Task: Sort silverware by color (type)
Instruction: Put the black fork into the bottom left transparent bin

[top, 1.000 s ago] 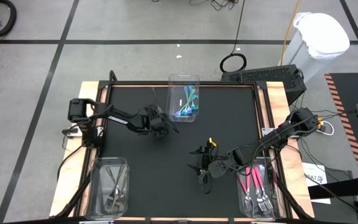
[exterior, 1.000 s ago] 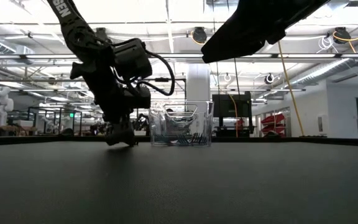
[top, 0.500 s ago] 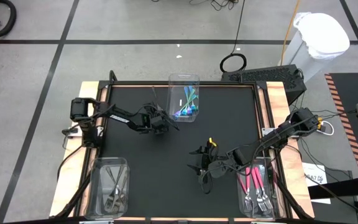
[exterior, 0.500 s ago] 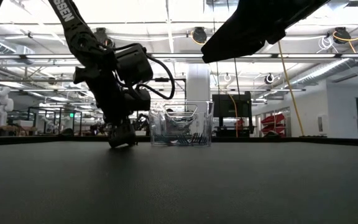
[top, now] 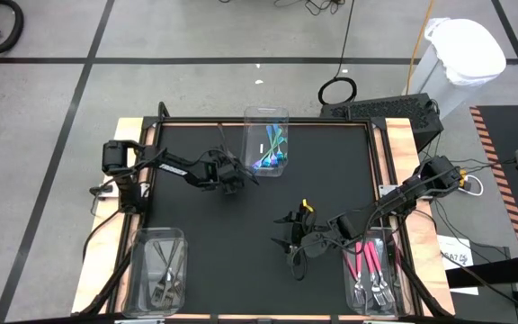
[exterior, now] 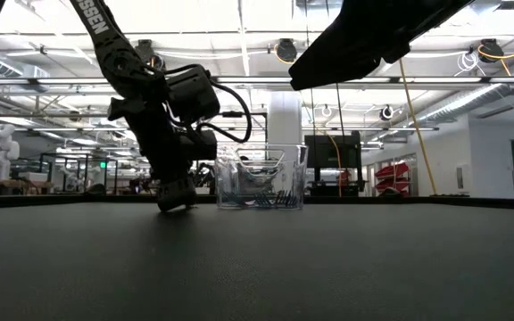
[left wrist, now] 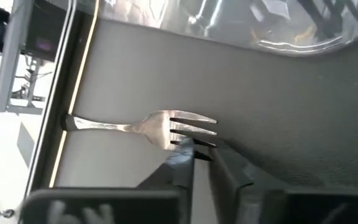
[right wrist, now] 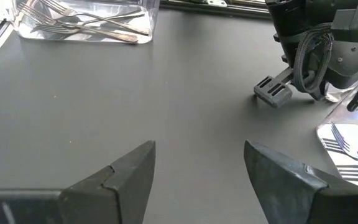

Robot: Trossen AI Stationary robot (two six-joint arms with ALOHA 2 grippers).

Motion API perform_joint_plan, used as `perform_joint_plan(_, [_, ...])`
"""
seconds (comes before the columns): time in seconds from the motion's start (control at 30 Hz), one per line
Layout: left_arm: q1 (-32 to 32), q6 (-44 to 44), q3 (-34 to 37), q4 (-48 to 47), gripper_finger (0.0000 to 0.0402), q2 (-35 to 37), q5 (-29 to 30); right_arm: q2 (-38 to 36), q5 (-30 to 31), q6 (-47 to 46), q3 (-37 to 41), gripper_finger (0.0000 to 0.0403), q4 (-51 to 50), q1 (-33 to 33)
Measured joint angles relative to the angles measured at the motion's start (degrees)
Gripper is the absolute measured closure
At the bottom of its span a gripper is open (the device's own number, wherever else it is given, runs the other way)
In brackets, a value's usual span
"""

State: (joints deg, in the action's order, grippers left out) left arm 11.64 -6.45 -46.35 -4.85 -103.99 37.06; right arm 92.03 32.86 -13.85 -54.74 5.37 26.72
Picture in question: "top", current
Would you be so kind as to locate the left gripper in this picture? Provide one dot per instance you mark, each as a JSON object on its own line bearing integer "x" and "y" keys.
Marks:
{"x": 229, "y": 173}

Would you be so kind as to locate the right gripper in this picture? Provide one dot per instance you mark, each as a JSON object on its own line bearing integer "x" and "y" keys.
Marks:
{"x": 308, "y": 234}

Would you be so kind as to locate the iridescent blue spoon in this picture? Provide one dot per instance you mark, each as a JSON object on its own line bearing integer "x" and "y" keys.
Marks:
{"x": 280, "y": 156}

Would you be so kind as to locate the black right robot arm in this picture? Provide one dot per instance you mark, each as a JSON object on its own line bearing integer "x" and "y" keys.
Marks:
{"x": 403, "y": 193}

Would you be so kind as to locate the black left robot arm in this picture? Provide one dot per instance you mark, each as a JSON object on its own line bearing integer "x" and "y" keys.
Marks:
{"x": 173, "y": 167}

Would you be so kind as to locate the yellow clip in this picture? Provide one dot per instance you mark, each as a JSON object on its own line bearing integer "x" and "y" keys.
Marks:
{"x": 306, "y": 206}

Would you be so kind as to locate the clear plastic bin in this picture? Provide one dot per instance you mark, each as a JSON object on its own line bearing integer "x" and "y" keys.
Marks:
{"x": 142, "y": 270}
{"x": 252, "y": 135}
{"x": 391, "y": 306}

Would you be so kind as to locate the black computer case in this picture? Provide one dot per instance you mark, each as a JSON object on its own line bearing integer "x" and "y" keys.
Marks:
{"x": 385, "y": 110}

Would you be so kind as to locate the white paper sheet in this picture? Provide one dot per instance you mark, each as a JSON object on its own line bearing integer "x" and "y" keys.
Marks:
{"x": 454, "y": 261}

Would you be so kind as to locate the yellow power plug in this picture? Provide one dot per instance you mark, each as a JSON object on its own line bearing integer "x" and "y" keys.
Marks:
{"x": 463, "y": 173}

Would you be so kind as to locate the hazard-striped black floor mat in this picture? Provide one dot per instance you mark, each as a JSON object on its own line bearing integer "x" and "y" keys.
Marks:
{"x": 511, "y": 130}

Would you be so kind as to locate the white-bagged trash can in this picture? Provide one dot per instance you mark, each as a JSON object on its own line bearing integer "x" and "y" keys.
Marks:
{"x": 466, "y": 49}

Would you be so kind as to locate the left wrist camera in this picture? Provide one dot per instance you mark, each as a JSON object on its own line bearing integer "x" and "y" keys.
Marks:
{"x": 209, "y": 172}

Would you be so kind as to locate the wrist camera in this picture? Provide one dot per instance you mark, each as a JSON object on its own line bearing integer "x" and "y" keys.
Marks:
{"x": 345, "y": 226}
{"x": 209, "y": 172}

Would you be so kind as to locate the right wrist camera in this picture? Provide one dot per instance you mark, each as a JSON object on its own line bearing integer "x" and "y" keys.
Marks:
{"x": 345, "y": 226}

